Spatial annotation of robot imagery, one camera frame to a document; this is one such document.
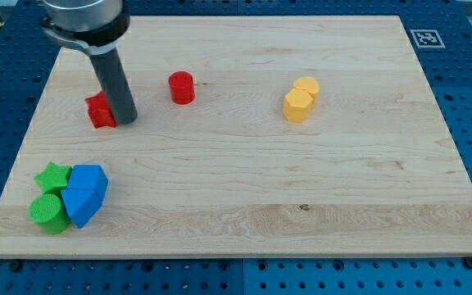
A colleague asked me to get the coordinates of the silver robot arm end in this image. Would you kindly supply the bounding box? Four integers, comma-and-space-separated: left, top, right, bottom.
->
40, 0, 130, 56

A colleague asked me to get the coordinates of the wooden board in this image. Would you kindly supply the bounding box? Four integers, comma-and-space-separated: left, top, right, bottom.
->
0, 16, 472, 259

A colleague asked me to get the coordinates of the yellow hexagon block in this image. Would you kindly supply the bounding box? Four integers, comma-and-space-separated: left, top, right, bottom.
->
282, 88, 314, 123

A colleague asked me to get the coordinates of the red cylinder block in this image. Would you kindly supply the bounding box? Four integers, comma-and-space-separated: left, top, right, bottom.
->
168, 71, 195, 105

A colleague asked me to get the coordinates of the yellow cylinder block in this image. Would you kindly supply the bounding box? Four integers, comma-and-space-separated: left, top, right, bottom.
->
293, 76, 320, 108

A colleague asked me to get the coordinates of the red star block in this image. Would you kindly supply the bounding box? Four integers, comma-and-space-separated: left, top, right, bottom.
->
85, 91, 117, 129

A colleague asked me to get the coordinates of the blue hexagon block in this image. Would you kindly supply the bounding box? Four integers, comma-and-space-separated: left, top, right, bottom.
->
67, 165, 108, 202

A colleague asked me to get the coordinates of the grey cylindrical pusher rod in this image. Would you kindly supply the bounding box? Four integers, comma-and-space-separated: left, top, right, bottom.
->
89, 48, 138, 125

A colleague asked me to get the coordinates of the blue wedge block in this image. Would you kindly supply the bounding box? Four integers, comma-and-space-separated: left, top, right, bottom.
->
61, 188, 102, 229

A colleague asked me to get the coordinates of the green star block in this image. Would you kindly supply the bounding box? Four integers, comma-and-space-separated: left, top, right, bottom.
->
34, 162, 72, 196

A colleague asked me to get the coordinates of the green cylinder block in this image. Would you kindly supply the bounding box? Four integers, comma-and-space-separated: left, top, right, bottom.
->
28, 194, 70, 235

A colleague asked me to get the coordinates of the white fiducial marker tag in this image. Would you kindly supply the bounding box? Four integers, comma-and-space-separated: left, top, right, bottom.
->
411, 29, 445, 48

